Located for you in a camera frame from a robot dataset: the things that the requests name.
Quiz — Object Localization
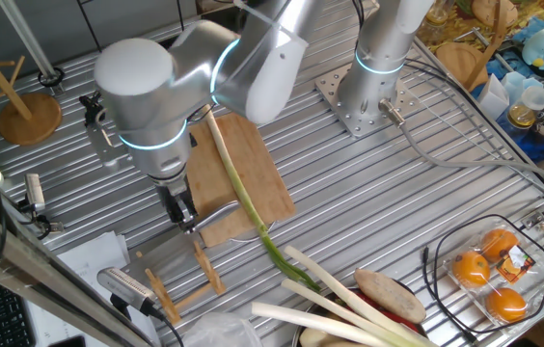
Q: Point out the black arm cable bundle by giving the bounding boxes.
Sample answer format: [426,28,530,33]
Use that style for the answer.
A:
[356,0,370,28]

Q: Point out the round woven wooden item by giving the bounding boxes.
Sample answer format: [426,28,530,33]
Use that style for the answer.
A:
[471,0,520,29]

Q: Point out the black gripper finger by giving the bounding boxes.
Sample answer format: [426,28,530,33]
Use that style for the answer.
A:
[179,200,201,233]
[168,207,186,232]

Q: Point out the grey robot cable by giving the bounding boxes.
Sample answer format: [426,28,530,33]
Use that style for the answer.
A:
[377,97,544,193]

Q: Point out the silver camera with black cable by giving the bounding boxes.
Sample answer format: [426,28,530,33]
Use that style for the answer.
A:
[96,266,185,347]

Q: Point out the aluminium pole with black ring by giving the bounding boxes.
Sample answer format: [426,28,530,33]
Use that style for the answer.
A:
[0,0,67,96]

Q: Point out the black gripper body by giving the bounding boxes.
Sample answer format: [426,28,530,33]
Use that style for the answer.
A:
[155,177,195,216]

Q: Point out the metal camera mount clamp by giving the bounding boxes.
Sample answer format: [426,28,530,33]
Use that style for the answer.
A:
[14,197,65,240]

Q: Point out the pale potato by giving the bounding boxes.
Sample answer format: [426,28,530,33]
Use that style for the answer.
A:
[299,327,350,347]

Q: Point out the glass flask with yellow liquid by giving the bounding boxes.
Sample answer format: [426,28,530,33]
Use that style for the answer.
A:
[506,85,544,130]

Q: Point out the long scallion with green top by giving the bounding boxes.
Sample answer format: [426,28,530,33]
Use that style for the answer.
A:
[203,104,323,293]

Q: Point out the white paper sheets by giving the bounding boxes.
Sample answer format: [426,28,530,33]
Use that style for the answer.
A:
[25,230,162,347]

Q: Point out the metal bowl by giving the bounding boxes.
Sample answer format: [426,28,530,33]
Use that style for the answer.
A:
[290,287,428,347]

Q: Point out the small silver camera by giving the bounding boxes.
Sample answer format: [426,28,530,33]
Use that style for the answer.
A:
[23,172,47,214]

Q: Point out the red vegetable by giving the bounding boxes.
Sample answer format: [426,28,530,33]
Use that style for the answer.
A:
[342,287,422,334]

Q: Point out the white paper box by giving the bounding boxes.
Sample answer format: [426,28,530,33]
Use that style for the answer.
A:
[476,73,513,121]

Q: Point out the black cables at robot base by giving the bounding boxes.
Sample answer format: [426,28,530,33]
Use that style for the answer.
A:
[403,57,544,197]

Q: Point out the wooden mug tree stand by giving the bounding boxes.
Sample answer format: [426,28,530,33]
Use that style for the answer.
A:
[434,0,510,93]
[0,21,64,147]

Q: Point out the orange label sticker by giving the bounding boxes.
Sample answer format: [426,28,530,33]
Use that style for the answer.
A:
[495,244,537,285]

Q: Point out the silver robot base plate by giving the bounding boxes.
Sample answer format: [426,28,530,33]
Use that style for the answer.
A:
[313,62,421,140]

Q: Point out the clear plastic bag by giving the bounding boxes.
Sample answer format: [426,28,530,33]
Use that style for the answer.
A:
[181,311,264,347]

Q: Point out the wooden cutting board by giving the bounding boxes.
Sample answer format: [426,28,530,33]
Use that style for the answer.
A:
[183,112,297,249]

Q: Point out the clear glass bottle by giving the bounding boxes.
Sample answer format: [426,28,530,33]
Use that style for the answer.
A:
[418,0,452,42]

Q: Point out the orange fruit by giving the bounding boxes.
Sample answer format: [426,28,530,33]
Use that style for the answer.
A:
[480,227,520,264]
[450,250,492,289]
[484,286,529,324]

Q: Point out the blue cloth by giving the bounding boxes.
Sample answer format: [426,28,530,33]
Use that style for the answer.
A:
[483,9,544,163]

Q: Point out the thin black cable loop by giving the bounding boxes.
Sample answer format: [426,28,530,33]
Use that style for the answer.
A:
[420,213,544,346]

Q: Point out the black stand with thin rod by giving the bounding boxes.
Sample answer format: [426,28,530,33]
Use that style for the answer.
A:
[76,0,196,54]

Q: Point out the steel cleaver knife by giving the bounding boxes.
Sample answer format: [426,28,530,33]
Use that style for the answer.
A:
[120,200,243,283]

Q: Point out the wooden knife rack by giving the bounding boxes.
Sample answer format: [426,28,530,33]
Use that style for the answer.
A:
[135,221,228,327]

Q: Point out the aluminium frame beam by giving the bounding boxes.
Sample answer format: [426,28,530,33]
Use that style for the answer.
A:
[0,192,156,347]

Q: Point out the brown sweet potato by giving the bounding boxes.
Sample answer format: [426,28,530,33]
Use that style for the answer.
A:
[352,267,428,325]

